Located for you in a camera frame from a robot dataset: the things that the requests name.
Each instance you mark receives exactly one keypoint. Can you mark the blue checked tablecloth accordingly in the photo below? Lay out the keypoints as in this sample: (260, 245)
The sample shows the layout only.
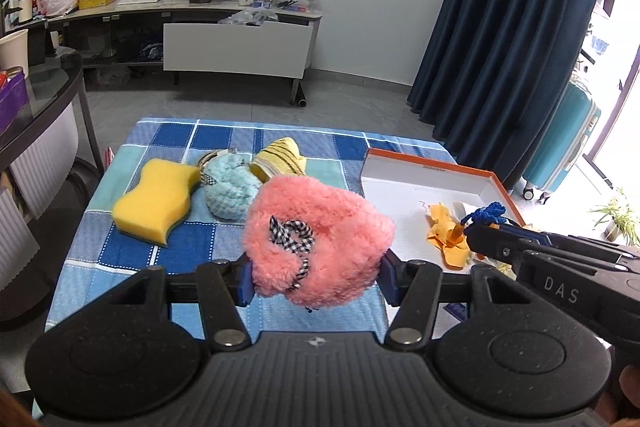
(150, 272)

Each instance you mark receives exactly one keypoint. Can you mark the white paper cup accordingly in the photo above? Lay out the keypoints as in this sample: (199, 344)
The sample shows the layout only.
(12, 52)

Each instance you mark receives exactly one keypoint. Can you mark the purple box tray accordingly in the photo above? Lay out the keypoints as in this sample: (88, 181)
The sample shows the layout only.
(12, 102)

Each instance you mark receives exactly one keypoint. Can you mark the white shelving unit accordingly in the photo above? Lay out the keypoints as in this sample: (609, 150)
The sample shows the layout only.
(602, 7)

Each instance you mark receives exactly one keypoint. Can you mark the teal suitcase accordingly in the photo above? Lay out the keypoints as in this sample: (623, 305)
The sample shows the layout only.
(560, 142)

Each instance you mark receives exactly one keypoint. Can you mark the small black box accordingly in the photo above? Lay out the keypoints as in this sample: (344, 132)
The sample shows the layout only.
(38, 44)

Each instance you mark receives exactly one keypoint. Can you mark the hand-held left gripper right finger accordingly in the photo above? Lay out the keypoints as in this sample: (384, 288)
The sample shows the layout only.
(389, 279)

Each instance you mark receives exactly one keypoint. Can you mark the pink fluffy slipper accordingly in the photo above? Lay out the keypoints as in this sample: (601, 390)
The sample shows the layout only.
(325, 227)

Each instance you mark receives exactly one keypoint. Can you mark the small outdoor plant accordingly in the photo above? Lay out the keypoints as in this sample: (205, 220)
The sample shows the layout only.
(617, 217)

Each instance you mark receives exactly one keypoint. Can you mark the white cabinet drawer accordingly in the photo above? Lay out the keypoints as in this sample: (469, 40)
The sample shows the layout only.
(235, 52)

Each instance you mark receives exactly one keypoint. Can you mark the yellow sponge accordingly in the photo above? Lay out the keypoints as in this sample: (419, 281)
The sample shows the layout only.
(155, 202)

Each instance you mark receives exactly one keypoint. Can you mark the yellow cloth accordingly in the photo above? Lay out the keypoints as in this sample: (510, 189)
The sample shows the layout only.
(442, 232)

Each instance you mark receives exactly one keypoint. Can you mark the dark round object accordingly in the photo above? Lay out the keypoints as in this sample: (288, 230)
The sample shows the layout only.
(82, 187)

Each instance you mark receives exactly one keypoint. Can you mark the orange rimmed white box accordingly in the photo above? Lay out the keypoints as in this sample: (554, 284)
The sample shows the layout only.
(400, 217)

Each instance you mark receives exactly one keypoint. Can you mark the dark blue curtain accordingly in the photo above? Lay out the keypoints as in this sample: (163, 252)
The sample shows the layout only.
(500, 32)

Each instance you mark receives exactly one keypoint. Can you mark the red white carton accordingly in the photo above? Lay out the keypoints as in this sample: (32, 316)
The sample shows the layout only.
(4, 82)

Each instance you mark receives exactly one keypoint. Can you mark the teal fluffy slipper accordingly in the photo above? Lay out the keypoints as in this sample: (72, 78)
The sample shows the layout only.
(227, 192)

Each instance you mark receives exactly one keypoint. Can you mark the person's right hand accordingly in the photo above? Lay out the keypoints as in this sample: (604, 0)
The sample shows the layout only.
(627, 389)

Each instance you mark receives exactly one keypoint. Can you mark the clear plastic bags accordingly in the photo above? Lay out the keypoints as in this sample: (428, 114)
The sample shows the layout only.
(247, 18)

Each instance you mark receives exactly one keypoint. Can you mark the yellow striped sock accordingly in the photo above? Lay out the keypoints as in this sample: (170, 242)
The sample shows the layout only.
(280, 159)

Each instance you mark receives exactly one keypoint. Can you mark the grey television cabinet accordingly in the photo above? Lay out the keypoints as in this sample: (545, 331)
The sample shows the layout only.
(200, 9)

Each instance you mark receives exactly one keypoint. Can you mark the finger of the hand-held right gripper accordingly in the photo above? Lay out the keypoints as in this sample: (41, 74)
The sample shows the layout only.
(575, 241)
(492, 244)

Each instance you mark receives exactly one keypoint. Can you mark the dark glass side table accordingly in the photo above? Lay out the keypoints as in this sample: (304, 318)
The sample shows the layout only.
(45, 77)

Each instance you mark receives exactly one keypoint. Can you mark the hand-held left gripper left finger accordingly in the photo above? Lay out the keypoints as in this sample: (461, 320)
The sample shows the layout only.
(244, 279)

